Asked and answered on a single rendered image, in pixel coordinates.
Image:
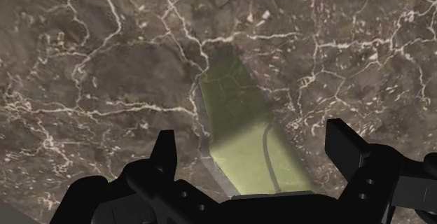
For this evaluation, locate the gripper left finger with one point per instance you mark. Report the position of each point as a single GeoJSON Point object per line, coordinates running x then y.
{"type": "Point", "coordinates": [150, 189]}

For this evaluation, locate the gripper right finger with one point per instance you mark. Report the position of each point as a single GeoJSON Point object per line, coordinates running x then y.
{"type": "Point", "coordinates": [379, 175]}

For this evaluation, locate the green flat rectangular slab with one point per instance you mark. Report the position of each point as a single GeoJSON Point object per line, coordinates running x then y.
{"type": "Point", "coordinates": [239, 141]}

